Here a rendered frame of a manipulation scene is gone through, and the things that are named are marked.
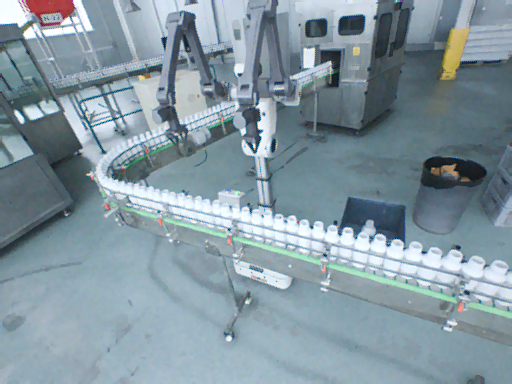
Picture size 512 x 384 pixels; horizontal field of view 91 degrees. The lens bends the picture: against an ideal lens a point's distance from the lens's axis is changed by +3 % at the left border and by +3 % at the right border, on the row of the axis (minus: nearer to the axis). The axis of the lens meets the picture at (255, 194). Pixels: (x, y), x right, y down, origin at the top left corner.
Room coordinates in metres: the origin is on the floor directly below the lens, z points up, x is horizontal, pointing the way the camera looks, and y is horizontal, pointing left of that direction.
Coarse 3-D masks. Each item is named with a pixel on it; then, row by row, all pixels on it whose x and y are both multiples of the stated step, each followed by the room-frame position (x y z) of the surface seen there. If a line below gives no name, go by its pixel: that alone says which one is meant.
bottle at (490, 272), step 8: (496, 264) 0.47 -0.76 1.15; (504, 264) 0.46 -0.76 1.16; (488, 272) 0.46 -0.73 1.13; (496, 272) 0.45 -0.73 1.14; (504, 272) 0.44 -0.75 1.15; (488, 280) 0.45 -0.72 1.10; (496, 280) 0.44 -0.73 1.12; (504, 280) 0.43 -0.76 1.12; (480, 288) 0.45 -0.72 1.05; (488, 288) 0.44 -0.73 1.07; (496, 288) 0.43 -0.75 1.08; (480, 296) 0.44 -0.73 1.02
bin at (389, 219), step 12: (348, 204) 1.19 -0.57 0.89; (360, 204) 1.15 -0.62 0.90; (372, 204) 1.12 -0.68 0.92; (384, 204) 1.09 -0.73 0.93; (396, 204) 1.06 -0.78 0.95; (348, 216) 1.18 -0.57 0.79; (360, 216) 1.15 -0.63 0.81; (372, 216) 1.11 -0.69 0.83; (384, 216) 1.08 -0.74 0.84; (396, 216) 1.05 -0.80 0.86; (360, 228) 1.12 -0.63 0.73; (384, 228) 1.07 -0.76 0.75; (396, 228) 1.04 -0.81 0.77
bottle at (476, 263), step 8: (472, 256) 0.51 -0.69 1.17; (464, 264) 0.51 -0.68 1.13; (472, 264) 0.48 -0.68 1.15; (480, 264) 0.47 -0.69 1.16; (464, 272) 0.48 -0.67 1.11; (472, 272) 0.47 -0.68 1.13; (480, 272) 0.47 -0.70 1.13; (456, 280) 0.49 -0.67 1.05; (472, 280) 0.46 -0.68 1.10; (472, 288) 0.46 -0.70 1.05
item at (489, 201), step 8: (488, 192) 1.90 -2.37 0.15; (488, 200) 1.84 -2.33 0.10; (496, 200) 1.73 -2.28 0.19; (488, 208) 1.78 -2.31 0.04; (496, 208) 1.68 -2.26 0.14; (504, 208) 1.59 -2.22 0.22; (496, 216) 1.62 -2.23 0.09; (504, 216) 1.57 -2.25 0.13; (496, 224) 1.58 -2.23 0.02; (504, 224) 1.56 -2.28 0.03
